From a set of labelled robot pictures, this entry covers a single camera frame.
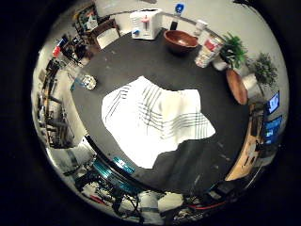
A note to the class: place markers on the laptop with bright screen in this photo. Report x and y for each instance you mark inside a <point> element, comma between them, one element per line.
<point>273,103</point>

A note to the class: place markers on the flat wooden plate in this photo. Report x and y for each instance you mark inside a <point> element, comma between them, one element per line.
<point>237,87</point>

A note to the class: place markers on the teal metal frame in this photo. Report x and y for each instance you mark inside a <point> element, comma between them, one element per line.
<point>116,171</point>

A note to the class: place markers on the red white canister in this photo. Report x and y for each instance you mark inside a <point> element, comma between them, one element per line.
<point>208,51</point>

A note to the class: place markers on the white striped cloth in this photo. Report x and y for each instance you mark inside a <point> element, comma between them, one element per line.
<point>150,125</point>

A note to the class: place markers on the dark bushy potted plant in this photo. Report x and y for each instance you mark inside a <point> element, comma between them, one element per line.
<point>263,70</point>

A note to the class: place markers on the wooden chair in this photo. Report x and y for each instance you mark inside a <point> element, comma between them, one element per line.
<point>105,33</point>

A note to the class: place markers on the white cup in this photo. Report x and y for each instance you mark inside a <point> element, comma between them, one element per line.
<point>200,27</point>

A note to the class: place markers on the wooden desk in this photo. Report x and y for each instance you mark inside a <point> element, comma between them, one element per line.
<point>247,150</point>

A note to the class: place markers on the white toaster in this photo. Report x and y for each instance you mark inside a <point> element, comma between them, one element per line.
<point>145,24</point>

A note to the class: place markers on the blue screen monitor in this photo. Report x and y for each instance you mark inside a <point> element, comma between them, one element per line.
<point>272,128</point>

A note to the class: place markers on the brown wooden bowl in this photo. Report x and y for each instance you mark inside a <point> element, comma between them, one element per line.
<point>180,40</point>

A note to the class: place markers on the green potted plant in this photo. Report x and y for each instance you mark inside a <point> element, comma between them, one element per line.
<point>233,51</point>

